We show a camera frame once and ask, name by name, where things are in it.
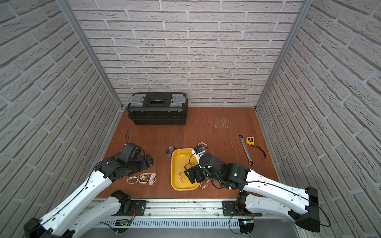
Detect silver ratchet wrench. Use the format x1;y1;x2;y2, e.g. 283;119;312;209
238;134;254;166

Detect pink white strap watch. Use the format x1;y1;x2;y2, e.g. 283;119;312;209
148;172;156;185

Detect white slim strap watch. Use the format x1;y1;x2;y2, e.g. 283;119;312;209
178;172;189;183

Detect small white digital watch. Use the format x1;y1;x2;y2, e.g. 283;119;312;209
126;176;140;184

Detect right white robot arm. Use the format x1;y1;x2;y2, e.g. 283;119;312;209
185;150;321;233

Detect yellow tape measure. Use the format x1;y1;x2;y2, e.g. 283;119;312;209
246;136;255;146

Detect black plastic toolbox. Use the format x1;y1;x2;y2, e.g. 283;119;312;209
127;92;188;126

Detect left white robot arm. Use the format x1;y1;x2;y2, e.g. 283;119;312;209
24;143;153;238

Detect yellow plastic storage tray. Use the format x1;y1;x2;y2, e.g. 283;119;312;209
171;148;199;191

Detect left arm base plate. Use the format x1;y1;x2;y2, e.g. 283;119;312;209
117;200;147;216

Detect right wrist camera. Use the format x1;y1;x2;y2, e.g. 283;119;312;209
192;142;208;161

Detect blue transparent watch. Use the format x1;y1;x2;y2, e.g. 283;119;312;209
166;146;177;159

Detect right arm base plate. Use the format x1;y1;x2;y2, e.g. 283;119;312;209
222;200;263;217

